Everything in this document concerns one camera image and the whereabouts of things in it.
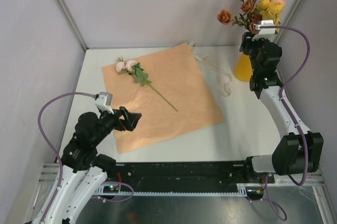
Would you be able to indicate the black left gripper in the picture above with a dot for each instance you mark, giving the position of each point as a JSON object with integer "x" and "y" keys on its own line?
{"x": 132, "y": 117}

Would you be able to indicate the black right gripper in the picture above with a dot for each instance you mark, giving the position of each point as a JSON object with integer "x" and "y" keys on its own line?
{"x": 247, "y": 42}

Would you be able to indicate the brown rose stem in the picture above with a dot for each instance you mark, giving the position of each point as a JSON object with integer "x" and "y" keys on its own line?
{"x": 248, "y": 16}

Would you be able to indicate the yellow rose stem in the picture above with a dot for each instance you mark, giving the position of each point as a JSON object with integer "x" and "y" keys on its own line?
{"x": 271, "y": 10}

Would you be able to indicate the green and peach wrapping paper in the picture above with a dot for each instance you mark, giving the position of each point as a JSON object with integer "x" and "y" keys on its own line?
{"x": 178, "y": 101}

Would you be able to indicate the pale pink rose stem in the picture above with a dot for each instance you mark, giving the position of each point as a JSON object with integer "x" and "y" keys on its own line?
{"x": 134, "y": 69}

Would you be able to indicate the cream printed ribbon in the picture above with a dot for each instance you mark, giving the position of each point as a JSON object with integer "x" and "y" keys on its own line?
{"x": 223, "y": 79}

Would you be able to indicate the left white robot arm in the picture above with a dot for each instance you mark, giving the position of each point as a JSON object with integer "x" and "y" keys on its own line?
{"x": 82, "y": 168}

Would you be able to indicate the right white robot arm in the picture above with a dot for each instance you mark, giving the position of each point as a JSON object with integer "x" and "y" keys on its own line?
{"x": 299, "y": 149}

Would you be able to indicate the yellow cylindrical vase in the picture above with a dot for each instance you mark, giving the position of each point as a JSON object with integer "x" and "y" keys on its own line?
{"x": 243, "y": 70}

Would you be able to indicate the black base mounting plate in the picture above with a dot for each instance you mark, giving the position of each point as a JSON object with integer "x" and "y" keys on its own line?
{"x": 218, "y": 176}

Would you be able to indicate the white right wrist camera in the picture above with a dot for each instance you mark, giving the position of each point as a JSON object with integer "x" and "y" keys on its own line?
{"x": 265, "y": 30}

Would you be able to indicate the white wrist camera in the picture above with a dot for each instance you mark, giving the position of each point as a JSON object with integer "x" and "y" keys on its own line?
{"x": 265, "y": 30}
{"x": 103, "y": 102}

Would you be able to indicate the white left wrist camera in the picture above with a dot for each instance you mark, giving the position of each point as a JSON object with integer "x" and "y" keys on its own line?
{"x": 103, "y": 102}

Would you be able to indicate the aluminium frame rail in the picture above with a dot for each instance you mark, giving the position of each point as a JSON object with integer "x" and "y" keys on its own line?
{"x": 288, "y": 123}

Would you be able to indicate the right aluminium corner post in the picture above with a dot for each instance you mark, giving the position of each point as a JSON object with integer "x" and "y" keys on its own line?
{"x": 292, "y": 14}

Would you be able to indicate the aluminium corner post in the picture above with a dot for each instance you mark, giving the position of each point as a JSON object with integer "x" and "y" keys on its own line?
{"x": 61, "y": 4}
{"x": 292, "y": 14}

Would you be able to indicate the white slotted cable duct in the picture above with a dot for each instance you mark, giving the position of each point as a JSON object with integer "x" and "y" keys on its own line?
{"x": 240, "y": 191}

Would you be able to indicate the left aluminium corner post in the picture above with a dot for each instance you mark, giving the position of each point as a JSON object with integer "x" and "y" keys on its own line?
{"x": 61, "y": 4}

